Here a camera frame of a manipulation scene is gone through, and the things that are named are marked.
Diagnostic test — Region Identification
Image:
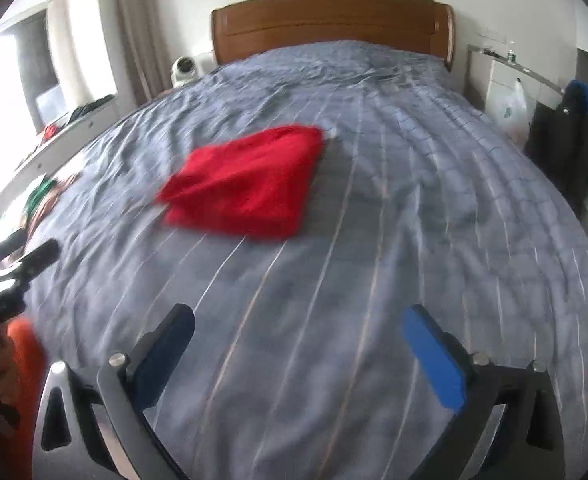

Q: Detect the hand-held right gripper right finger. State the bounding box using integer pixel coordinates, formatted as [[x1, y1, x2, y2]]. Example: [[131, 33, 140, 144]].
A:
[[402, 304, 567, 480]]

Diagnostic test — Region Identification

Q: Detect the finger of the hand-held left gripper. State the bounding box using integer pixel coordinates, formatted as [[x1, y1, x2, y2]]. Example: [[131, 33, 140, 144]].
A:
[[5, 238, 61, 282]]

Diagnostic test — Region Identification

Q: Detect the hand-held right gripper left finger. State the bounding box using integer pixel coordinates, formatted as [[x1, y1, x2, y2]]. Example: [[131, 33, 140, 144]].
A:
[[33, 303, 196, 480]]

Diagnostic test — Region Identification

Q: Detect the red knitted sweater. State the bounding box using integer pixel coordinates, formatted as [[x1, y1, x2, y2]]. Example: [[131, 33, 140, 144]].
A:
[[155, 125, 327, 241]]

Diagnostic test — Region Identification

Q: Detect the dark clothes pile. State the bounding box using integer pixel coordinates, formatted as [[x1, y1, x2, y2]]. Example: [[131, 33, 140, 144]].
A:
[[64, 94, 117, 123]]

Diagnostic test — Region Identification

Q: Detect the green garment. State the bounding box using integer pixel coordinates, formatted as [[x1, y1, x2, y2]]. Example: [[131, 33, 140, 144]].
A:
[[24, 177, 57, 218]]

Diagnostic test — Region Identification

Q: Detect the beige garment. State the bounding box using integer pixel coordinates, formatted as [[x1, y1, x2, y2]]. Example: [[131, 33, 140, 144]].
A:
[[21, 172, 82, 238]]

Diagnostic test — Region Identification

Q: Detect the person's orange clothing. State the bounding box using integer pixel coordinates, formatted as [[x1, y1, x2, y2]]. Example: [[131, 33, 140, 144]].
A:
[[5, 319, 50, 433]]

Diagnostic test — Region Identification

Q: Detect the white window cabinet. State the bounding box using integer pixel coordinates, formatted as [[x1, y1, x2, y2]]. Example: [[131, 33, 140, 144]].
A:
[[0, 100, 121, 233]]

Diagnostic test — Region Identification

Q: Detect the bed with grey plaid cover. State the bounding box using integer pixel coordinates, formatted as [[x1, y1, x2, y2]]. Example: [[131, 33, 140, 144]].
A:
[[4, 40, 588, 480]]

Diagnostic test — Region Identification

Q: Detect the beige curtain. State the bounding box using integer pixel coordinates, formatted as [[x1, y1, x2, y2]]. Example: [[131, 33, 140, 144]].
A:
[[111, 0, 175, 106]]

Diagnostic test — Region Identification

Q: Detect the dark jacket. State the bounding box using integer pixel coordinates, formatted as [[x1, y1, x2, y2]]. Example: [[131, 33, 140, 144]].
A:
[[524, 79, 588, 218]]

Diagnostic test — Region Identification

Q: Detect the white plastic bag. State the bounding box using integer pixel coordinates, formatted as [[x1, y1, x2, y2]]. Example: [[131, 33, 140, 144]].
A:
[[496, 79, 528, 133]]

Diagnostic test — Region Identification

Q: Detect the white bedside cabinet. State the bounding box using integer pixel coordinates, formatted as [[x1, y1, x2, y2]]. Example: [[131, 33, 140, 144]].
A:
[[466, 44, 564, 146]]

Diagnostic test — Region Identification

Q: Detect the wooden bed headboard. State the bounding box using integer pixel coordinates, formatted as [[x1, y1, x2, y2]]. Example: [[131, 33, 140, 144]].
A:
[[211, 0, 455, 68]]

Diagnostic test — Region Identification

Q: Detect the white round camera device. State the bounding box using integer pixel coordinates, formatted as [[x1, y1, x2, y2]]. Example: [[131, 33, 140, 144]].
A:
[[170, 56, 201, 90]]

